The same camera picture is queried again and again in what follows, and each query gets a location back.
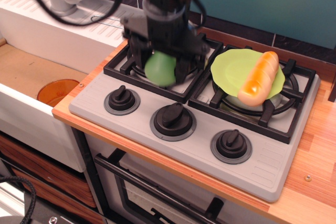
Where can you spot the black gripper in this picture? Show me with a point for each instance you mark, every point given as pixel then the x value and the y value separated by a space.
pixel 170 37

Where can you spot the green toy pear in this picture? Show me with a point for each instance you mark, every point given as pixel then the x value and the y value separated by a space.
pixel 160 69

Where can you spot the toy bread loaf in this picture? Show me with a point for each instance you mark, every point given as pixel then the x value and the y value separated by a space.
pixel 258 83

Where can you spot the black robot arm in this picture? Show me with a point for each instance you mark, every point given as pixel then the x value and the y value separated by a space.
pixel 169 10

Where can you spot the left black stove knob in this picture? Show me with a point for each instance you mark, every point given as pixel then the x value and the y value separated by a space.
pixel 121 101

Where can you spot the black stove knob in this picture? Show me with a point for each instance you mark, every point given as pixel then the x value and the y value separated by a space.
pixel 121 101
pixel 231 147
pixel 173 122

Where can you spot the light green plate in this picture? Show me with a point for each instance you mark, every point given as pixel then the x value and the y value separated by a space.
pixel 231 68

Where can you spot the middle black stove knob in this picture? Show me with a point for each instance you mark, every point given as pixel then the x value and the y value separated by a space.
pixel 173 122

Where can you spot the grey toy stove top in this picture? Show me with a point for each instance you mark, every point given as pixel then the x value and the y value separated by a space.
pixel 201 123

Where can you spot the right black stove knob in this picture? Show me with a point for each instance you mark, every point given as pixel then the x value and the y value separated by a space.
pixel 231 147

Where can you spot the stainless steel saucepan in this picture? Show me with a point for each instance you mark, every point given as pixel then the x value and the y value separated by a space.
pixel 114 22

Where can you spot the left black burner grate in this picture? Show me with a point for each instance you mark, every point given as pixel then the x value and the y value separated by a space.
pixel 123 67

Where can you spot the black burner grate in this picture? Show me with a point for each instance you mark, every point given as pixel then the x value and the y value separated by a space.
pixel 277 118
pixel 123 67

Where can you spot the right black burner grate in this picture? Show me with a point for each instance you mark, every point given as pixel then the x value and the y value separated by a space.
pixel 277 118

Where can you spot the white toy sink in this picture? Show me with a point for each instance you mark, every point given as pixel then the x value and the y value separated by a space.
pixel 37 50

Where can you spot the orange sink drain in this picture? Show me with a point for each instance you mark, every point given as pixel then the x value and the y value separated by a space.
pixel 52 93

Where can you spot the toy oven door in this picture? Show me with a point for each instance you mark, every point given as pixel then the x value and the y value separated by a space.
pixel 145 193

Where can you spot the wooden drawer fronts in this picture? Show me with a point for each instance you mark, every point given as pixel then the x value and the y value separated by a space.
pixel 56 184

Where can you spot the black oven door handle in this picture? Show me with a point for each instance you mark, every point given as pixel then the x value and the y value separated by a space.
pixel 112 164

